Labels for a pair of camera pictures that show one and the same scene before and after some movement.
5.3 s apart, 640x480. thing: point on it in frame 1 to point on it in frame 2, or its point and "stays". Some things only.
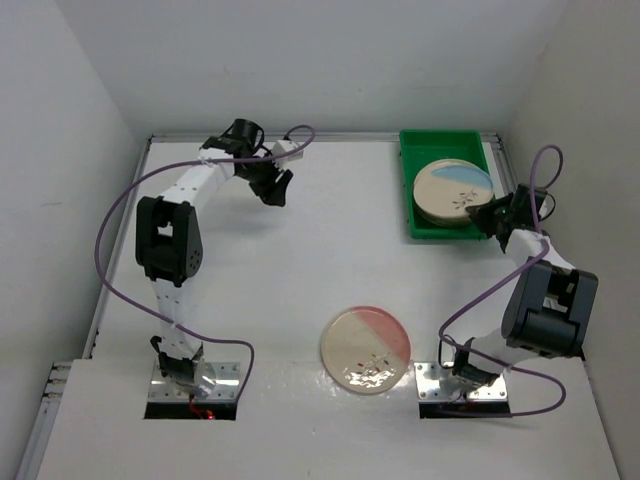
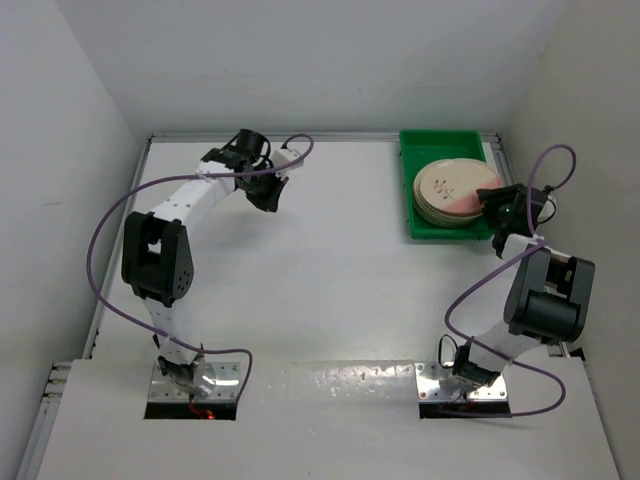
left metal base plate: x=225 y=389 stays
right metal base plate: x=428 y=376 stays
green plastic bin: x=420 y=148 stays
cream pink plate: x=366 y=349 to x=445 y=191
